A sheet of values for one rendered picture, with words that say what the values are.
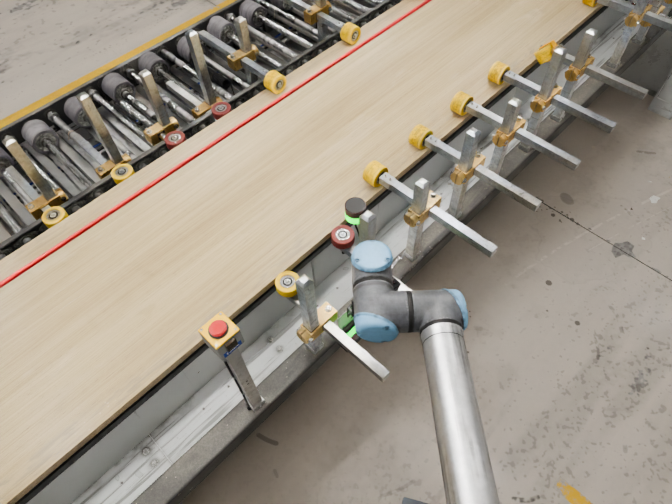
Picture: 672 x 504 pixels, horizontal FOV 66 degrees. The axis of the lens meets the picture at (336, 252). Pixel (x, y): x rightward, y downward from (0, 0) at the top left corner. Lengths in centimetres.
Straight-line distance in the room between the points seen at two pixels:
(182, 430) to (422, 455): 104
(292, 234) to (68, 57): 313
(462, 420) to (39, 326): 131
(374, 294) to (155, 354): 76
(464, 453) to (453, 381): 13
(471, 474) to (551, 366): 172
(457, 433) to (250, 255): 98
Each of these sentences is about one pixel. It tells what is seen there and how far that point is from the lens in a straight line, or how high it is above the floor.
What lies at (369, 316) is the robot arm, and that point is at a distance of 108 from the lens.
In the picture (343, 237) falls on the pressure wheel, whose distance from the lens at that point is 172.
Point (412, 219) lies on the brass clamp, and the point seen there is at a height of 97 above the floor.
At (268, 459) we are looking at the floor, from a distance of 238.
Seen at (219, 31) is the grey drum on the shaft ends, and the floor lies 84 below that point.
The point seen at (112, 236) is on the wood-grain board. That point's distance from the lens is 191.
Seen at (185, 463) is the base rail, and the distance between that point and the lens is 171.
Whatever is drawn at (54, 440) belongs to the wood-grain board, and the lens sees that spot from 165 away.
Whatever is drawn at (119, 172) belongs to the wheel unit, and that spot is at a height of 91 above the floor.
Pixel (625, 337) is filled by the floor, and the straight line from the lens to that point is 283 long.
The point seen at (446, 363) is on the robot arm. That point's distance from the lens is 103.
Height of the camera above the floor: 229
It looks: 56 degrees down
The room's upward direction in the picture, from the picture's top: 4 degrees counter-clockwise
